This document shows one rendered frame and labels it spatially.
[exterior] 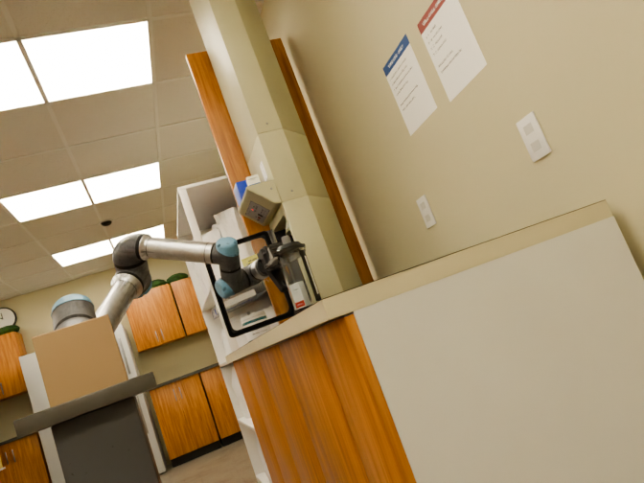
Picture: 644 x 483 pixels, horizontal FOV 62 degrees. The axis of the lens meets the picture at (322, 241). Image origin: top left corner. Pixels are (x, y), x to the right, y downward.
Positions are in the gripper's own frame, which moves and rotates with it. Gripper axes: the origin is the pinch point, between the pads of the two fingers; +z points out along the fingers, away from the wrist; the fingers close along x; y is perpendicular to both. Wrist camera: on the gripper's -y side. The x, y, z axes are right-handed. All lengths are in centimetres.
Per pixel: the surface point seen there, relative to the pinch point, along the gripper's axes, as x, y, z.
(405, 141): 53, 28, 15
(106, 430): -67, -31, 0
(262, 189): 13.4, 33.1, -27.4
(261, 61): 32, 88, -25
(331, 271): 28.0, -6.1, -23.1
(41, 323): -21, 98, -613
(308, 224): 25.8, 14.4, -23.9
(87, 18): -16, 148, -80
